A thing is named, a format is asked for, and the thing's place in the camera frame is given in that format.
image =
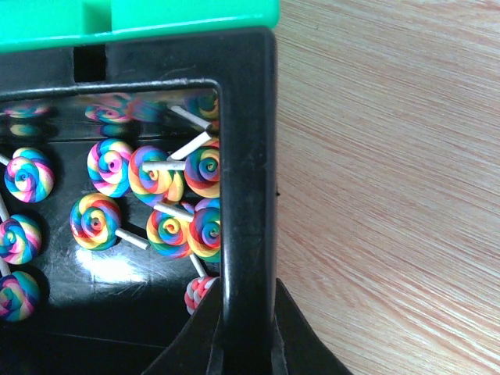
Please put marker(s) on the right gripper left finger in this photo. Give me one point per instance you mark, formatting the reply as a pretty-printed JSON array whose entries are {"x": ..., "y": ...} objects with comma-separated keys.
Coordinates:
[{"x": 190, "y": 351}]

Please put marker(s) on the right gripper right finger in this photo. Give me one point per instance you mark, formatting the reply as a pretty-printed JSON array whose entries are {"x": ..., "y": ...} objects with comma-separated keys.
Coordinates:
[{"x": 297, "y": 349}]

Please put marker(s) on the black bin with swirl lollipops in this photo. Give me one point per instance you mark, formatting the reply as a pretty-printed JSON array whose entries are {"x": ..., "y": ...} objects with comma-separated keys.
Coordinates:
[{"x": 114, "y": 312}]

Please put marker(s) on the green bin with lollipops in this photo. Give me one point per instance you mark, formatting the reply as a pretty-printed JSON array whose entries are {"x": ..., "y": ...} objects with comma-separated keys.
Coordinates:
[{"x": 32, "y": 25}]

